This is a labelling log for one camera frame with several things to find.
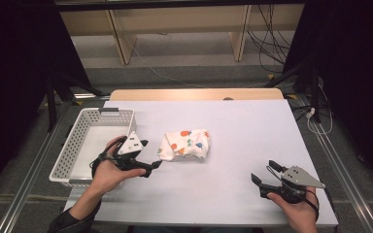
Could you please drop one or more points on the white perforated plastic basket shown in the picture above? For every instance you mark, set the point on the white perforated plastic basket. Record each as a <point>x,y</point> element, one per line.
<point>90,145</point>

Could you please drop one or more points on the wooden table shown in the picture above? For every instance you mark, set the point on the wooden table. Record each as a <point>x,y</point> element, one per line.
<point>181,94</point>

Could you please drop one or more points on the black tripod stand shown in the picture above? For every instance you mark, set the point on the black tripod stand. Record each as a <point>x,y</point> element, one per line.
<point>314,93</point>
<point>51,103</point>

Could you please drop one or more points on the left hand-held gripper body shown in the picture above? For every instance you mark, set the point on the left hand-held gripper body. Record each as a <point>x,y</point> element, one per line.
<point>130,145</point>

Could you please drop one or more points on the white fruit print cloth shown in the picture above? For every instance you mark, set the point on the white fruit print cloth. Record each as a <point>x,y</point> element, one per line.
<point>187,145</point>

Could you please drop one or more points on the person's left hand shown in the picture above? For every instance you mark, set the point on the person's left hand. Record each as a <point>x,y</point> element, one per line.
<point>110,176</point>

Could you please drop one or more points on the person's right hand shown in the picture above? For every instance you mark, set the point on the person's right hand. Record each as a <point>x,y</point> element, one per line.
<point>299,213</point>

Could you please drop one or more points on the beige wooden shelf unit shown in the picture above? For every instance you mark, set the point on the beige wooden shelf unit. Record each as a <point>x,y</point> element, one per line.
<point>181,17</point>

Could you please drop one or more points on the metal floor rail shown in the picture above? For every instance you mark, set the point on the metal floor rail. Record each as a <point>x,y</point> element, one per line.
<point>29,184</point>
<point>343,174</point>

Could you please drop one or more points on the white table mat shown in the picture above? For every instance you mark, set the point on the white table mat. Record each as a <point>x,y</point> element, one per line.
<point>226,161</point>

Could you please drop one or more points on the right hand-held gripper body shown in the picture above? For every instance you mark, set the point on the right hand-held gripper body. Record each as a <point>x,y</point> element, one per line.
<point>296,178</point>

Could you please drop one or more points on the black curtain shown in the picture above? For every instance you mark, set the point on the black curtain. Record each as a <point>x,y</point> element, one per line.
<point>356,81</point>
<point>19,64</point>

